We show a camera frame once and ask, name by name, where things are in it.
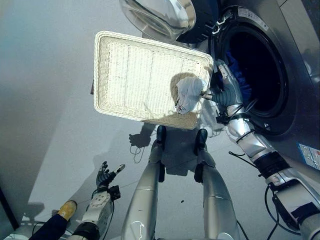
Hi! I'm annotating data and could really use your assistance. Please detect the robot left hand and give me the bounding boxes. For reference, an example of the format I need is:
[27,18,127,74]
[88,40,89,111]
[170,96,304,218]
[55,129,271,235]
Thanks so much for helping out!
[96,161,126,193]

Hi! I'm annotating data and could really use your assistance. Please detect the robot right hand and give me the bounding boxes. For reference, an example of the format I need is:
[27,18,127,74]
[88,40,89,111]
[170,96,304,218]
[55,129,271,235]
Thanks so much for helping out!
[199,59,245,111]

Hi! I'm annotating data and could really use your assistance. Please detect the white garment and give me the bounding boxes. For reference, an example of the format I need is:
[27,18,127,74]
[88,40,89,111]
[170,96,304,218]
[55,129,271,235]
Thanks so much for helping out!
[176,76,209,116]

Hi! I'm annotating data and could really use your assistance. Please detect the blue clothes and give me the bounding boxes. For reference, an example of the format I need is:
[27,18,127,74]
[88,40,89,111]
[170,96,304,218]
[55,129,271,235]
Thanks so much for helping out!
[225,50,252,101]

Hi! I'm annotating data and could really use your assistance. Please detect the grey front-loading washing machine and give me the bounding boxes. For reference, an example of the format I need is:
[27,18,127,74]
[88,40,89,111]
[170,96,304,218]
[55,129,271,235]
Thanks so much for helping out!
[174,0,320,172]

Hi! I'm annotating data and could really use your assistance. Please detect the glass washing machine door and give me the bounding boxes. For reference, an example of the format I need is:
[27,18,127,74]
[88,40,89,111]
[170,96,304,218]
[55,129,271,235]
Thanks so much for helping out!
[119,0,219,45]

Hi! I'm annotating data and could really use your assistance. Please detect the silver robot left leg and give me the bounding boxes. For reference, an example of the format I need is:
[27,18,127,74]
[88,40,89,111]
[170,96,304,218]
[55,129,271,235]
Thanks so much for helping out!
[120,124,168,240]

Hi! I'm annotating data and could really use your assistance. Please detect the silver robot leg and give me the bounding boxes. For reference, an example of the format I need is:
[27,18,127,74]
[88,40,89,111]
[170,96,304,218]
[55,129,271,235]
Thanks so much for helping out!
[193,128,241,240]
[120,124,168,240]

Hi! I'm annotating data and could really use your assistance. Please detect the person's yellow shoe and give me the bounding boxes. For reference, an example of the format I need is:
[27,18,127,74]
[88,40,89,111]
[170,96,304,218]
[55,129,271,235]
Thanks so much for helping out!
[56,199,78,222]

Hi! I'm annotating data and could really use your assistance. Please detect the person's leg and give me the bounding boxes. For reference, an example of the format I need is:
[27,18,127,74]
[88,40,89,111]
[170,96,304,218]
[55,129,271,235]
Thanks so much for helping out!
[28,213,69,240]

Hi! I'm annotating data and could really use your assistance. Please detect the white wicker laundry basket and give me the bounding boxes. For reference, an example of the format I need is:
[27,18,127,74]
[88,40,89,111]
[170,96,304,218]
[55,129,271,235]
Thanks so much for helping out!
[92,30,215,131]

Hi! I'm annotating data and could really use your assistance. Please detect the silver robot right leg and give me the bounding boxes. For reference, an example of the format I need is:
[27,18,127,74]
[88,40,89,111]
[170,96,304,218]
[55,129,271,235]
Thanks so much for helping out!
[193,128,241,240]

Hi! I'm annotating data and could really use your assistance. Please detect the dark furniture panel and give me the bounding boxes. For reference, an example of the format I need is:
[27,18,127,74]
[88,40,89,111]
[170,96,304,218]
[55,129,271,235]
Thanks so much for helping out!
[0,185,20,235]

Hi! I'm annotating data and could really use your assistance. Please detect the blue white label sticker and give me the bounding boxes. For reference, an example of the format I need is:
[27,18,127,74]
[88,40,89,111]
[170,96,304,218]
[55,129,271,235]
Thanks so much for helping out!
[295,143,320,172]

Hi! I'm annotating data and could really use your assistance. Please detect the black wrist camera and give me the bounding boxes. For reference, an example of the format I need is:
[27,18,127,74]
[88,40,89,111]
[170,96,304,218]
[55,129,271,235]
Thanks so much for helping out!
[108,185,122,201]

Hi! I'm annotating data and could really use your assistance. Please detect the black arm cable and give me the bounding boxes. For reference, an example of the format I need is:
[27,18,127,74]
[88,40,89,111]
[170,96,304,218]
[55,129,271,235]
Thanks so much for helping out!
[264,183,302,236]

